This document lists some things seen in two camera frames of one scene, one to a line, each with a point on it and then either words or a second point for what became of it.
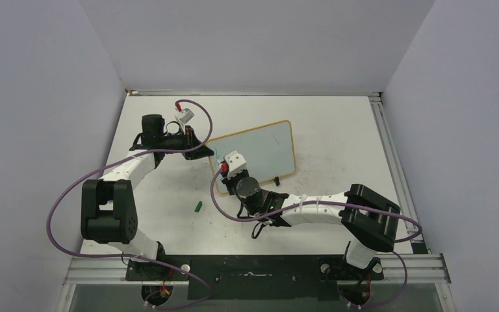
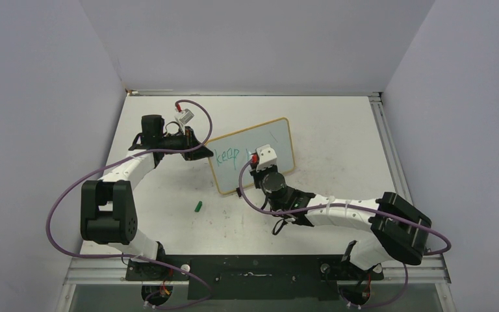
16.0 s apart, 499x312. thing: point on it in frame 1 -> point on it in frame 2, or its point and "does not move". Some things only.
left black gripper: x=189 y=140 does not move
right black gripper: x=229 y=181 -> x=257 y=174
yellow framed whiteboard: x=268 y=151 does not move
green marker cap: x=198 y=207 does not move
